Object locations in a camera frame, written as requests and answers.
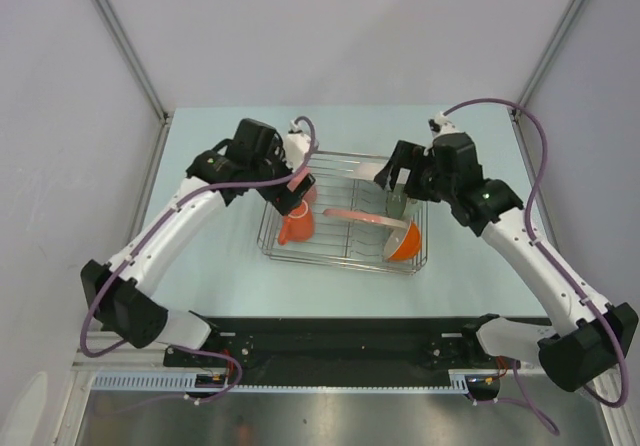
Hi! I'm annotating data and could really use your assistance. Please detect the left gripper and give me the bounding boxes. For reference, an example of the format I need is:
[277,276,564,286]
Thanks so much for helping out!
[249,139,313,215]

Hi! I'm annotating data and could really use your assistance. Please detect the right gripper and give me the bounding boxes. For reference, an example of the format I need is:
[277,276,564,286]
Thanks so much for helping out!
[375,140,456,203]

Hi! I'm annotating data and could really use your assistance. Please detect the orange mug with handle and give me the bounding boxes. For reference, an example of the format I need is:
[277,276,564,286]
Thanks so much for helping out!
[278,200,315,246]

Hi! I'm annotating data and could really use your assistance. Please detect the white deep plate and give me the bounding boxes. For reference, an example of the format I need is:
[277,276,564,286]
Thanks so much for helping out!
[345,162,385,182]

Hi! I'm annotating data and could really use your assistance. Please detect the green ceramic bowl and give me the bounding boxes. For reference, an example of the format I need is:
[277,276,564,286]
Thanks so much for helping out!
[385,192,421,220]

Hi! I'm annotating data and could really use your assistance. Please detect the cream and pink plate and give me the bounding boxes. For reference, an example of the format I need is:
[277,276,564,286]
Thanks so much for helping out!
[323,208,408,229]

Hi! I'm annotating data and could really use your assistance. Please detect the orange and white bowl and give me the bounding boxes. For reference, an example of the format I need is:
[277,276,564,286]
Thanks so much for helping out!
[383,221,422,262]

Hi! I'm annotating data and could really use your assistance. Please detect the pink plastic cup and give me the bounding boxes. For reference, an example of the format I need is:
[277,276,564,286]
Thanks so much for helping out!
[287,168,317,206]

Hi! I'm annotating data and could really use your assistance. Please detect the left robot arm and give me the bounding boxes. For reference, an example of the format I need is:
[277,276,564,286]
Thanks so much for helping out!
[80,116,318,366]

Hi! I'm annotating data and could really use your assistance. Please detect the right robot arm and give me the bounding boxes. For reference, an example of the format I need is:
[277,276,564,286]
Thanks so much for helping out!
[374,133,639,392]

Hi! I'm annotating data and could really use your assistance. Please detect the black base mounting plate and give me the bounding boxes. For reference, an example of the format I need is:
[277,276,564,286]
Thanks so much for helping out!
[163,318,512,398]

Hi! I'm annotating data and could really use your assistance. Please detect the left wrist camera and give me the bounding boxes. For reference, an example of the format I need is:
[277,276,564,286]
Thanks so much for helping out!
[283,118,319,172]

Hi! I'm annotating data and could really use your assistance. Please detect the metal wire dish rack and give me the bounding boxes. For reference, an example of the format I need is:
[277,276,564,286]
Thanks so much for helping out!
[257,151,428,275]

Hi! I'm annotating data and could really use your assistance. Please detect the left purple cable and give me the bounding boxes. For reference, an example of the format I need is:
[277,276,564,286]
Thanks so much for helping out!
[79,115,318,417]

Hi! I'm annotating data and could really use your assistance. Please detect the purple cable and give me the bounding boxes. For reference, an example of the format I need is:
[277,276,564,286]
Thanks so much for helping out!
[79,115,318,417]
[429,97,630,437]

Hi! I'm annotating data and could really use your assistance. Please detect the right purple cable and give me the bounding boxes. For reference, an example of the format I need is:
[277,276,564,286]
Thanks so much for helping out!
[429,97,630,437]

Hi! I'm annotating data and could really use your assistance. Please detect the white cable duct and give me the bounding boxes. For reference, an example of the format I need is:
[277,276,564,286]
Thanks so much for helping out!
[91,371,499,397]

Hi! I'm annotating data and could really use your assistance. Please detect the aluminium frame rail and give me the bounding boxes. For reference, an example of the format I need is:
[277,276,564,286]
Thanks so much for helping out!
[72,331,167,371]

